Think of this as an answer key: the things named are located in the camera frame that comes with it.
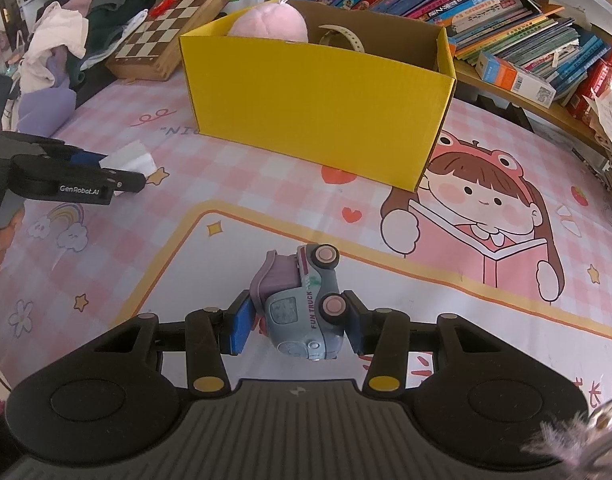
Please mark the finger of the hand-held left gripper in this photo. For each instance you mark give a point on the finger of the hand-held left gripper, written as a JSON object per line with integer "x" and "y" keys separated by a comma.
{"x": 86, "y": 157}
{"x": 128, "y": 181}

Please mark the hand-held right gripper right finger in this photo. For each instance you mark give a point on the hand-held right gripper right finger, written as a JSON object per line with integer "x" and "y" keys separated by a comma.
{"x": 358, "y": 332}

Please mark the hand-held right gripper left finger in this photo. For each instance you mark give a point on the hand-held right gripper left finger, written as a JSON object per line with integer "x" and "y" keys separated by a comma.
{"x": 240, "y": 325}

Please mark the small white cube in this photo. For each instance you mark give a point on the small white cube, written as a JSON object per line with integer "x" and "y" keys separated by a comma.
{"x": 133, "y": 159}

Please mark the blue toy truck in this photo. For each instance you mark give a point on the blue toy truck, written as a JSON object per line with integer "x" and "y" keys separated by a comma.
{"x": 301, "y": 320}

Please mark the yellow cardboard box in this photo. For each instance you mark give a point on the yellow cardboard box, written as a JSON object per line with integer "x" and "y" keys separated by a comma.
{"x": 311, "y": 110}

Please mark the pink plush pig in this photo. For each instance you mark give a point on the pink plush pig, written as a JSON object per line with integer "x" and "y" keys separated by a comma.
{"x": 271, "y": 22}

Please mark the cream perforated band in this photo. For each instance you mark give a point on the cream perforated band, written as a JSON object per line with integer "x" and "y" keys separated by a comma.
{"x": 348, "y": 37}

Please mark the pink checkered cloth desktop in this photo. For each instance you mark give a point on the pink checkered cloth desktop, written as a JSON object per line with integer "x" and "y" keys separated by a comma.
{"x": 485, "y": 310}

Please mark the pile of clothes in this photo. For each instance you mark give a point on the pile of clothes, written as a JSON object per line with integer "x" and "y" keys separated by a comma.
{"x": 51, "y": 35}

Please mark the wooden chessboard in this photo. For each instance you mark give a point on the wooden chessboard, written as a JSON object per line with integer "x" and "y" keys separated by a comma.
{"x": 186, "y": 15}

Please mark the purple fluffy pom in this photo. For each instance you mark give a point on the purple fluffy pom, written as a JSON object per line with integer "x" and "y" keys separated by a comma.
{"x": 560, "y": 440}

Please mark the small white orange carton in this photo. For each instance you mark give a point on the small white orange carton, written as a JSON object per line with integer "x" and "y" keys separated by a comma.
{"x": 510, "y": 77}

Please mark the red thick book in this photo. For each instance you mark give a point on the red thick book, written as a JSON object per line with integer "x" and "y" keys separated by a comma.
{"x": 600, "y": 82}

